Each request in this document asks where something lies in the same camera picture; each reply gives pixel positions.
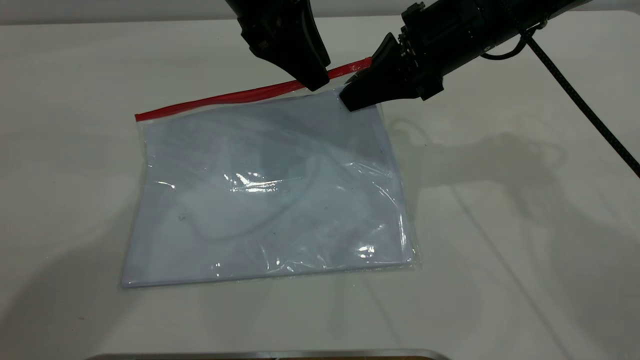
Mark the clear plastic zipper bag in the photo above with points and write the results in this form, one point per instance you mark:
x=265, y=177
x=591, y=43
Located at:
x=260, y=200

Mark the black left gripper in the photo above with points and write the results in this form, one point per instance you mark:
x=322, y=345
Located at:
x=270, y=22

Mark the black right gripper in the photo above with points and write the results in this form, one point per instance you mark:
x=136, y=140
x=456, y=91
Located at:
x=445, y=35

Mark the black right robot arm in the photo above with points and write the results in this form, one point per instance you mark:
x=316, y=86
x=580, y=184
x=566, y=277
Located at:
x=535, y=10

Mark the silver metal edge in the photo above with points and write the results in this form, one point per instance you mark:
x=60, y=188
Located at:
x=270, y=355

